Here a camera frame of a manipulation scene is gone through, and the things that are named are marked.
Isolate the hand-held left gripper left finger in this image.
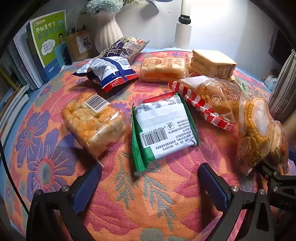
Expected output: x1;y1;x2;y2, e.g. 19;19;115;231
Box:
26;162;103;241

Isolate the clear cookie bag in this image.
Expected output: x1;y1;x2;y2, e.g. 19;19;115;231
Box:
236;86;289;175

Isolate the green book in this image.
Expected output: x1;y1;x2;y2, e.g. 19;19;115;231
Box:
26;10;72;72

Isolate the stack of flat books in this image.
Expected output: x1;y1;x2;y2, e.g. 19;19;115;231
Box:
0;86;29;139

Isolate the clear rice cracker pack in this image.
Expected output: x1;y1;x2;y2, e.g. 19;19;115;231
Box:
61;91;131;160

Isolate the red snack packet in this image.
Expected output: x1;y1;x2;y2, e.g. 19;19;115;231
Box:
142;92;177;103

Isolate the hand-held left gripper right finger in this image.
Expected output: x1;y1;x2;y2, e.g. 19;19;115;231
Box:
198;162;281;241

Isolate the blue white chip bag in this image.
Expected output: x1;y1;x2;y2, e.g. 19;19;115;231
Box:
72;56;139;93

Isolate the floral tablecloth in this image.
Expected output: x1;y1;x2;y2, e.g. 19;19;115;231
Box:
0;47;289;241

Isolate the red striped bread bag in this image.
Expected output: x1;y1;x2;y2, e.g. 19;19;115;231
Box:
168;75;242;130

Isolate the wooden pen holder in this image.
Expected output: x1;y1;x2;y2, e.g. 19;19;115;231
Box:
66;30;97;62

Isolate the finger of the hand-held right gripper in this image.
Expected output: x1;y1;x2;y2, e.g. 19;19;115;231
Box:
258;160;296;210

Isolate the sandwich bread pack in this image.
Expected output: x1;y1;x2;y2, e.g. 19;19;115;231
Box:
188;49;237;80

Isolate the orange rice cake pack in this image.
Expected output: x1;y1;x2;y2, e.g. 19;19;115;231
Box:
139;56;188;82

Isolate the black monitor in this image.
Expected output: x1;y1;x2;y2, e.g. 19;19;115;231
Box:
269;24;296;67

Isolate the green white snack packet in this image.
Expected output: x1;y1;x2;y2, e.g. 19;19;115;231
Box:
131;91;200;172

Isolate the white ribbed vase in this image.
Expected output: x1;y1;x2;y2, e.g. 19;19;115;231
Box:
95;9;124;55

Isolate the white tissue pack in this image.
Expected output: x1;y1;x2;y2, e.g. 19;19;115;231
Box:
264;75;278;91

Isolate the row of upright books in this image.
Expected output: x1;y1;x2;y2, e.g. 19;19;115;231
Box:
5;23;47;91

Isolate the dark purple snack bag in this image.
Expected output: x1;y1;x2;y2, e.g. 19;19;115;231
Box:
99;36;149;64

